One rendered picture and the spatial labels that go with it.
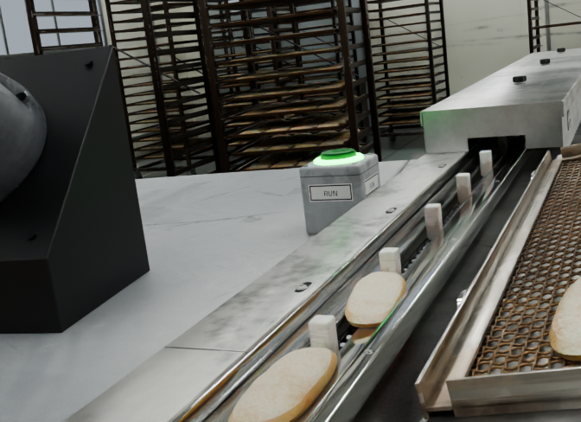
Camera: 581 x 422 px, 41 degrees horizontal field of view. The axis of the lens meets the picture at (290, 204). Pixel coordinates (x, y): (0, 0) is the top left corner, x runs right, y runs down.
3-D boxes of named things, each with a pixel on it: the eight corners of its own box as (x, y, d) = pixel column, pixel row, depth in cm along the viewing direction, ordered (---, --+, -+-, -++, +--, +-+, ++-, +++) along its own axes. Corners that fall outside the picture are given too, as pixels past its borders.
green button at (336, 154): (328, 163, 88) (327, 149, 87) (361, 161, 86) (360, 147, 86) (316, 169, 84) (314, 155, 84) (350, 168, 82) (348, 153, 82)
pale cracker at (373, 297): (360, 278, 58) (359, 265, 58) (411, 276, 57) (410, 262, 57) (336, 329, 48) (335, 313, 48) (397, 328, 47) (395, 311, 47)
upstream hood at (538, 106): (533, 79, 214) (531, 48, 212) (602, 73, 207) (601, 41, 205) (424, 166, 103) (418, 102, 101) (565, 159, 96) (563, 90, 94)
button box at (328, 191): (331, 245, 92) (321, 154, 90) (394, 245, 89) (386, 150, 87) (305, 265, 85) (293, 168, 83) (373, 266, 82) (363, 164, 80)
